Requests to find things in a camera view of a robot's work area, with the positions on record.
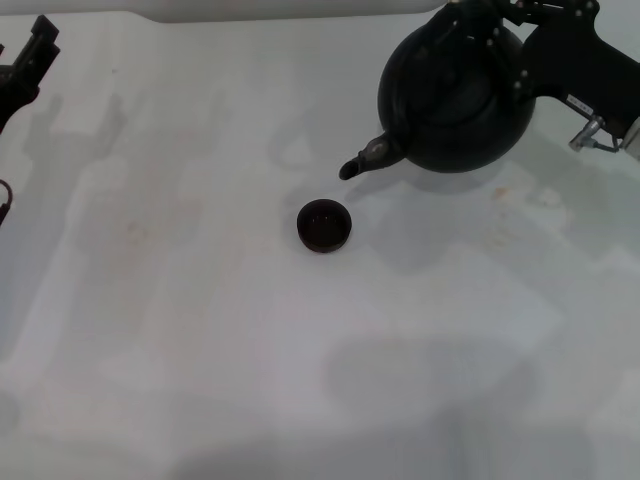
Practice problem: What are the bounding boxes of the left arm cable with plug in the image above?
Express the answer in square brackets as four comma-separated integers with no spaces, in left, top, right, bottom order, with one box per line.
[0,179,15,227]

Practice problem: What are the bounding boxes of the arm cable with plug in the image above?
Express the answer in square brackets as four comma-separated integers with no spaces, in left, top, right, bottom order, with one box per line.
[567,114,626,154]
[0,179,15,227]

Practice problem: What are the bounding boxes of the small dark round teacup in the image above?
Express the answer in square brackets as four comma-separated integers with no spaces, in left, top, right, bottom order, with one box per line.
[296,198,354,254]

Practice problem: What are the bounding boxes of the right arm cable with plug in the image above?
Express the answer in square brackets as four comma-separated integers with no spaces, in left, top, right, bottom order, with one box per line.
[567,114,626,154]

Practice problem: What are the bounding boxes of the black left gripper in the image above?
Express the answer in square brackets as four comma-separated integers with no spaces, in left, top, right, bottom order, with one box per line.
[0,14,62,135]

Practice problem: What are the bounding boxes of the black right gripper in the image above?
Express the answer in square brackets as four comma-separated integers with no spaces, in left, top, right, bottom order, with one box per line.
[449,0,640,137]

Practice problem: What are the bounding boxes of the black round teapot with handle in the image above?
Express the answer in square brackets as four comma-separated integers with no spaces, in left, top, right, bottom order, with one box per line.
[338,3,539,182]

